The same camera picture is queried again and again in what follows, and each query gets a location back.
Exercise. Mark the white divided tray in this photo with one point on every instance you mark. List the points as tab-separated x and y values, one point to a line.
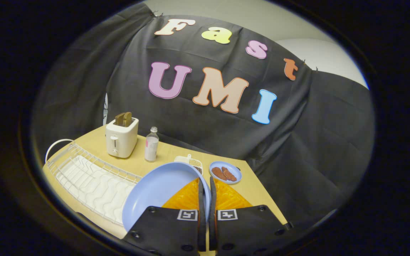
190	161

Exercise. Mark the light blue plate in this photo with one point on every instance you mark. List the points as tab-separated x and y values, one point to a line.
158	195

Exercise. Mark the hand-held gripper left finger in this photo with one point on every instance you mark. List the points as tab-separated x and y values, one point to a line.
201	213

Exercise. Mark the black backdrop cloth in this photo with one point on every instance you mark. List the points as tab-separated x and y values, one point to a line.
208	106

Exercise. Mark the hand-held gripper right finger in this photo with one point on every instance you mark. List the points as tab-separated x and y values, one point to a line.
212	213

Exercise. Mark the clear plastic bottle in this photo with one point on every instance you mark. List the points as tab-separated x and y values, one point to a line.
151	145

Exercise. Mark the white toaster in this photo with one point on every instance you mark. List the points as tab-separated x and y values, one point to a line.
121	138

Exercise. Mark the toast slices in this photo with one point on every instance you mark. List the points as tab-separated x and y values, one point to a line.
124	118

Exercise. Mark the small blue bowl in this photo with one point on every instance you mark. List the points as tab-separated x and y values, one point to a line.
226	170

